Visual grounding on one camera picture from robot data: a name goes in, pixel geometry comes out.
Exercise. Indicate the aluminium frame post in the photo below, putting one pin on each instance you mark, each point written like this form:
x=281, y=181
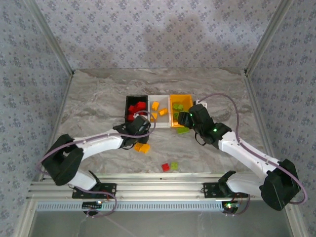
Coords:
x=268, y=37
x=51, y=37

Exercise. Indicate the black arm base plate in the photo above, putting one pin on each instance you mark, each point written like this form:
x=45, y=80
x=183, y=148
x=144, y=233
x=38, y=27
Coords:
x=209, y=191
x=81, y=195

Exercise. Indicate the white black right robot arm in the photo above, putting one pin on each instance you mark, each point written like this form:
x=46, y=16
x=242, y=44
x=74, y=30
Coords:
x=247, y=158

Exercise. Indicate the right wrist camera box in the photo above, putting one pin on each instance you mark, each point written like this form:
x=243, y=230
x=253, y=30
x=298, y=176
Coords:
x=201, y=102

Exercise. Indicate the wide aluminium extrusion beam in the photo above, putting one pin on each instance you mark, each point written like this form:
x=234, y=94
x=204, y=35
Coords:
x=160, y=190

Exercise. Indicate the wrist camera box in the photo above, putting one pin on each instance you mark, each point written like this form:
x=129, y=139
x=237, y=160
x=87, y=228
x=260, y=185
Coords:
x=136, y=115
x=201, y=102

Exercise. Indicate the aluminium frame leg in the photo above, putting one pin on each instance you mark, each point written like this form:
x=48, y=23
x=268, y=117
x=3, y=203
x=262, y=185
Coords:
x=27, y=219
x=295, y=222

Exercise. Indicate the green lego brick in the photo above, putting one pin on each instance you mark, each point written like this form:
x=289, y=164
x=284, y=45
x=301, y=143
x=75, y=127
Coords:
x=174, y=166
x=181, y=107
x=176, y=115
x=182, y=130
x=175, y=106

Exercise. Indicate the orange lego brick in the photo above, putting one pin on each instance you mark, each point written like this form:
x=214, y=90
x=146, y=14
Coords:
x=163, y=111
x=155, y=105
x=137, y=147
x=145, y=148
x=154, y=116

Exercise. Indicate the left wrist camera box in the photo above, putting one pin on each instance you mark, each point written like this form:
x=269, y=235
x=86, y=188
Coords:
x=136, y=115

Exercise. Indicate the small circuit board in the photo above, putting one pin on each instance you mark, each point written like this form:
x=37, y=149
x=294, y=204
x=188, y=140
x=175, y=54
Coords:
x=90, y=204
x=230, y=206

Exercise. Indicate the black plastic bin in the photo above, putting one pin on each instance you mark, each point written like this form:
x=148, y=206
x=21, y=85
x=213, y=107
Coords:
x=130, y=100

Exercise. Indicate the white plastic bin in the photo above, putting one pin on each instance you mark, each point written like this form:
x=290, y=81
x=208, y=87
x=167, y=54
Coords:
x=163, y=121

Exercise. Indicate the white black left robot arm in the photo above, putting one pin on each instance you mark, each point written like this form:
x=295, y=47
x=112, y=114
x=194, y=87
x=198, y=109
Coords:
x=98, y=142

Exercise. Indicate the red lego brick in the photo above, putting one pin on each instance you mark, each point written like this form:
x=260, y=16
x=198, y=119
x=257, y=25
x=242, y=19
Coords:
x=130, y=117
x=132, y=108
x=142, y=113
x=165, y=167
x=141, y=105

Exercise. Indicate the orange plastic bin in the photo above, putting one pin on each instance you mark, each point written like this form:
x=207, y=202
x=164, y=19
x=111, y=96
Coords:
x=182, y=98

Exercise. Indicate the aluminium side rail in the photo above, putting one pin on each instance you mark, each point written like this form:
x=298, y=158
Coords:
x=262, y=123
x=57, y=123

